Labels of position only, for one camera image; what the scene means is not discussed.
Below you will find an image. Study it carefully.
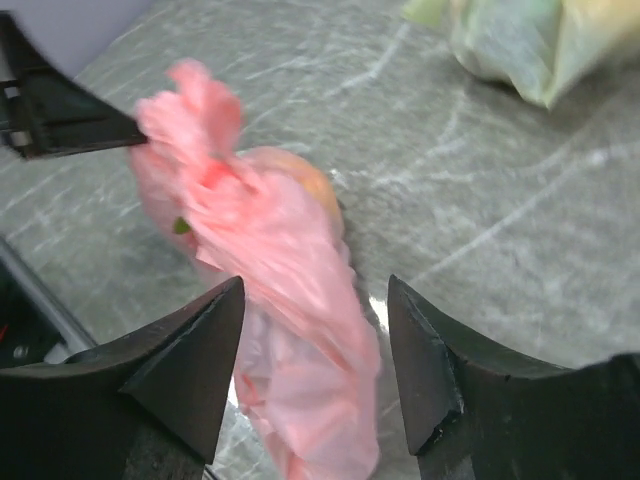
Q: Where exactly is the aluminium front rail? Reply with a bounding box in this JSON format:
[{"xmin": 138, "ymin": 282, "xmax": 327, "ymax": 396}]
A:
[{"xmin": 1, "ymin": 240, "xmax": 97, "ymax": 368}]

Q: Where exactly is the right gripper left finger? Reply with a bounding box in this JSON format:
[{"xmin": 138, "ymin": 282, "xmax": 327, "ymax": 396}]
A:
[{"xmin": 1, "ymin": 277, "xmax": 245, "ymax": 479}]

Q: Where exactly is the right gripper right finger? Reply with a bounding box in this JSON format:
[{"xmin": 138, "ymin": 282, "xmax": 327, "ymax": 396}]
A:
[{"xmin": 387, "ymin": 277, "xmax": 639, "ymax": 480}]

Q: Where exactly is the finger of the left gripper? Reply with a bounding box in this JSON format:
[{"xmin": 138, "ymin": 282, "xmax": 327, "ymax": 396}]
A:
[{"xmin": 1, "ymin": 12, "xmax": 147, "ymax": 159}]

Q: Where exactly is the fruit in pink bag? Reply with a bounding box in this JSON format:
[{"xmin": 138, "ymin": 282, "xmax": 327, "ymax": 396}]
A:
[{"xmin": 289, "ymin": 155, "xmax": 344, "ymax": 238}]

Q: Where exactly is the pink plastic bag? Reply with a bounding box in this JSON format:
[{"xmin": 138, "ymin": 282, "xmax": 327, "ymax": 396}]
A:
[{"xmin": 130, "ymin": 60, "xmax": 381, "ymax": 479}]

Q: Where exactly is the green plastic bag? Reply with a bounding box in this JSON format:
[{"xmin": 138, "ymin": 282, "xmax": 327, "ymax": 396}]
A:
[{"xmin": 403, "ymin": 0, "xmax": 639, "ymax": 109}]

